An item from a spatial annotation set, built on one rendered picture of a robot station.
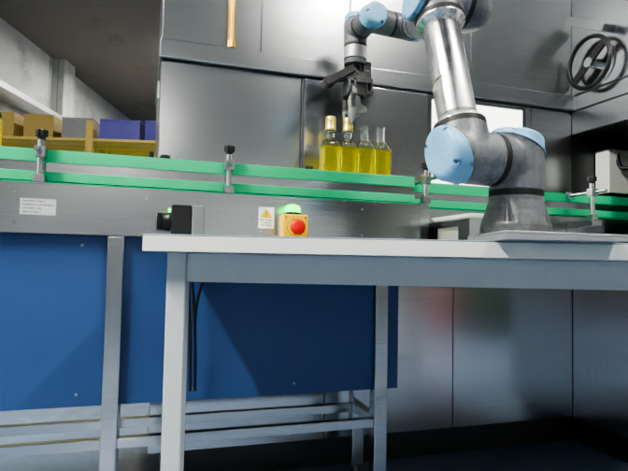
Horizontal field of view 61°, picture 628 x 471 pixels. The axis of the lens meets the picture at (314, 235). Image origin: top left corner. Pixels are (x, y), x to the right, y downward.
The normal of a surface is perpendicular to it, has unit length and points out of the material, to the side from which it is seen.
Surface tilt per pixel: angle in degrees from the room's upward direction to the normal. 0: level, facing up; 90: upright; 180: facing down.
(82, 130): 90
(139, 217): 90
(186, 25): 90
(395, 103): 90
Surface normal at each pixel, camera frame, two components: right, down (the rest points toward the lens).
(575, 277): 0.00, -0.05
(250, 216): 0.30, -0.04
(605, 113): -0.95, -0.04
